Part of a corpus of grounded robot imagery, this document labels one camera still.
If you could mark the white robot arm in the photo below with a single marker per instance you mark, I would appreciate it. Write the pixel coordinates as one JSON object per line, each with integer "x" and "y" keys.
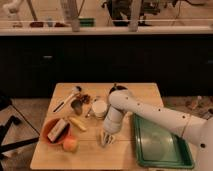
{"x": 193, "y": 129}

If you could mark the brown small items pile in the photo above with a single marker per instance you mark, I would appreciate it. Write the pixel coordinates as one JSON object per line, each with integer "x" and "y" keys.
{"x": 85, "y": 98}

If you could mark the dark red bowl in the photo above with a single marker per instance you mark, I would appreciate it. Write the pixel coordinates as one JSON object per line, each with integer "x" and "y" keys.
{"x": 116, "y": 88}

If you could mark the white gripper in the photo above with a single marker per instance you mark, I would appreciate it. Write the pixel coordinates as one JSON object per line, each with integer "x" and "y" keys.
{"x": 108, "y": 137}

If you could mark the green plastic tray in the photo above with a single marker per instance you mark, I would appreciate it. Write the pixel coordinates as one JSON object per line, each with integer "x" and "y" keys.
{"x": 157, "y": 147}

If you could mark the yellow banana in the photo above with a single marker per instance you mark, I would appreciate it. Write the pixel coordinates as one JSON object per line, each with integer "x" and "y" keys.
{"x": 77, "y": 123}

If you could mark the orange apple fruit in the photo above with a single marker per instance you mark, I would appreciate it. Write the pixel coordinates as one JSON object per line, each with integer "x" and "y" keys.
{"x": 70, "y": 144}

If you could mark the white and black box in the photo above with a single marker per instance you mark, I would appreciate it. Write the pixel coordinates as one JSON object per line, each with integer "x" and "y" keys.
{"x": 57, "y": 130}

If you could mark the white cup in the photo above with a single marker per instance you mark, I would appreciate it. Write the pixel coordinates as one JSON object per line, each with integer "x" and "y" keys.
{"x": 99, "y": 108}

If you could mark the grey metal scoop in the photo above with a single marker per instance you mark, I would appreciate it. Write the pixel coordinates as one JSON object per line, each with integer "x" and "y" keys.
{"x": 77, "y": 106}

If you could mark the metal spoon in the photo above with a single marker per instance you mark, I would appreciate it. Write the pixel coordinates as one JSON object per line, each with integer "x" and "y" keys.
{"x": 90, "y": 109}

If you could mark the orange bowl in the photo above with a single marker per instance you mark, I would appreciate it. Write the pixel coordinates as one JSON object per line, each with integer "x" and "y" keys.
{"x": 46, "y": 129}

